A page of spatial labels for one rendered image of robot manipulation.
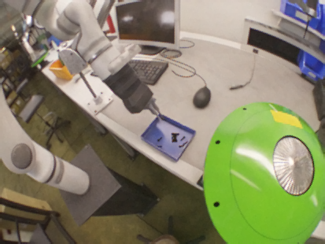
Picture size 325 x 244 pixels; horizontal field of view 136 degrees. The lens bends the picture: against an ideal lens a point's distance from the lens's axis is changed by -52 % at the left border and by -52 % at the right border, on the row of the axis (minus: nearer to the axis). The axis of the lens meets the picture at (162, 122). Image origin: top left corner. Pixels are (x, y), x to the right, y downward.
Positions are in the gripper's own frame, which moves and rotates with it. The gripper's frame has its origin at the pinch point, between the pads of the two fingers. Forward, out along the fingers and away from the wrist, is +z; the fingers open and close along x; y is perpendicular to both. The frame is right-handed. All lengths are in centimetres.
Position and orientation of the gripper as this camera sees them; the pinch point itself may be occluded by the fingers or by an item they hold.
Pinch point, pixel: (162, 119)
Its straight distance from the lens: 37.4
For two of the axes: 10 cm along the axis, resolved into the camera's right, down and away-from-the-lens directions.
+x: -4.3, 7.7, -4.7
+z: 5.3, 6.4, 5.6
